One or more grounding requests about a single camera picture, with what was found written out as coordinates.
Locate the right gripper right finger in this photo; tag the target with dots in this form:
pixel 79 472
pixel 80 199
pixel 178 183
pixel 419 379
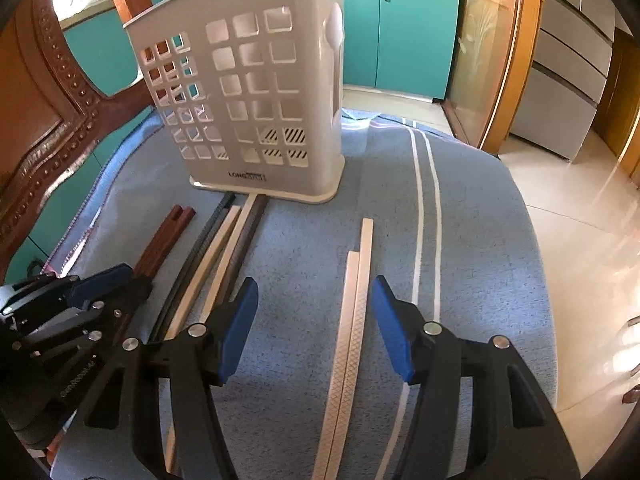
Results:
pixel 515 433

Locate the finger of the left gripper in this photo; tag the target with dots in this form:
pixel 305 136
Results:
pixel 83 292

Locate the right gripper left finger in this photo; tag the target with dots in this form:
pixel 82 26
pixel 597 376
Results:
pixel 119 422

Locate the beige chopstick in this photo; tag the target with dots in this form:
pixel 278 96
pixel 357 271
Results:
pixel 215 292
pixel 201 273

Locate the reddish brown chopstick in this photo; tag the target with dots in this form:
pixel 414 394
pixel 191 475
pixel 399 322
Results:
pixel 183 221
pixel 158 241

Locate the black chopstick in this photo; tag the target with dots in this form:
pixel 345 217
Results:
pixel 189 267

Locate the white textured chopstick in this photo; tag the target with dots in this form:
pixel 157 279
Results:
pixel 355 347
pixel 333 401

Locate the dark brown chopstick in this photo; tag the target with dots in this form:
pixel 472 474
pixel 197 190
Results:
pixel 240 248

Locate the teal kitchen cabinets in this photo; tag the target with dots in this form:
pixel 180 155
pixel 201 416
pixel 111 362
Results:
pixel 400 45

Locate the carved wooden chair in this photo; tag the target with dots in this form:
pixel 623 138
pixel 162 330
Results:
pixel 52 115

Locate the blue striped towel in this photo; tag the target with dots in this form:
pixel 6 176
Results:
pixel 451 233

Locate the white plastic utensil basket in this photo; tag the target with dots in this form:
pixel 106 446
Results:
pixel 250 91

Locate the wooden glass door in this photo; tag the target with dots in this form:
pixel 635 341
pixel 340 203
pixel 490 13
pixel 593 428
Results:
pixel 494 51

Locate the grey drawer cabinet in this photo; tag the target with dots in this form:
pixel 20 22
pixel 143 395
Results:
pixel 570 68

